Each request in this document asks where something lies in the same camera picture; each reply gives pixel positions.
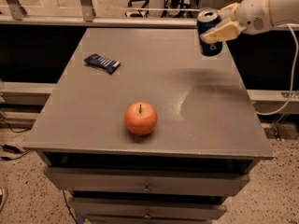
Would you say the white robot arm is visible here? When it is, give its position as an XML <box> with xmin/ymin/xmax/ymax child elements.
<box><xmin>200</xmin><ymin>0</ymin><xmax>299</xmax><ymax>43</ymax></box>

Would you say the black office chair base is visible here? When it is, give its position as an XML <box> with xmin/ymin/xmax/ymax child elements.
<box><xmin>124</xmin><ymin>0</ymin><xmax>168</xmax><ymax>18</ymax></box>

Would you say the red apple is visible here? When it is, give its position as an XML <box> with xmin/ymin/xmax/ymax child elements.
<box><xmin>124</xmin><ymin>102</ymin><xmax>158</xmax><ymax>136</ymax></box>

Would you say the grey drawer cabinet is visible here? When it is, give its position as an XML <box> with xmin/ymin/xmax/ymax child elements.
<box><xmin>24</xmin><ymin>28</ymin><xmax>273</xmax><ymax>224</ymax></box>

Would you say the upper grey drawer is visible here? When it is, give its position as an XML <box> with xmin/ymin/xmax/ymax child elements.
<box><xmin>44</xmin><ymin>167</ymin><xmax>249</xmax><ymax>196</ymax></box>

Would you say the black power adapter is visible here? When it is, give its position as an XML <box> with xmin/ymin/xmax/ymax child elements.
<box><xmin>1</xmin><ymin>145</ymin><xmax>21</xmax><ymax>154</ymax></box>

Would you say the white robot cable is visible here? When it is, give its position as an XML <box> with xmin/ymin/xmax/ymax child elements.
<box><xmin>255</xmin><ymin>22</ymin><xmax>299</xmax><ymax>117</ymax></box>

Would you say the lower grey drawer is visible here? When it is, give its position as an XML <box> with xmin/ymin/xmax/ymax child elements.
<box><xmin>69</xmin><ymin>198</ymin><xmax>226</xmax><ymax>220</ymax></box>

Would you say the blue snack bag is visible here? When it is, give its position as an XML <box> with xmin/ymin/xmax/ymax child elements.
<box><xmin>84</xmin><ymin>54</ymin><xmax>121</xmax><ymax>75</ymax></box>

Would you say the metal railing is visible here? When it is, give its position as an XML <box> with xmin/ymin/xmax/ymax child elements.
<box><xmin>0</xmin><ymin>0</ymin><xmax>219</xmax><ymax>30</ymax></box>

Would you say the black white sneaker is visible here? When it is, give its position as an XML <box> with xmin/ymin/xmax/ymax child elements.
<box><xmin>0</xmin><ymin>186</ymin><xmax>7</xmax><ymax>211</ymax></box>

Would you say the grey drawer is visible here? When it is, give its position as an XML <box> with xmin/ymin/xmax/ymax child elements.
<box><xmin>69</xmin><ymin>198</ymin><xmax>226</xmax><ymax>220</ymax></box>
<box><xmin>44</xmin><ymin>167</ymin><xmax>249</xmax><ymax>196</ymax></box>

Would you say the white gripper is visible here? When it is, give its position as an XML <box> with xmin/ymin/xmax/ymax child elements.
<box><xmin>199</xmin><ymin>0</ymin><xmax>273</xmax><ymax>44</ymax></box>

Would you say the blue pepsi can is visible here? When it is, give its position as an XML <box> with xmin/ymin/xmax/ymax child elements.
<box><xmin>196</xmin><ymin>7</ymin><xmax>222</xmax><ymax>57</ymax></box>

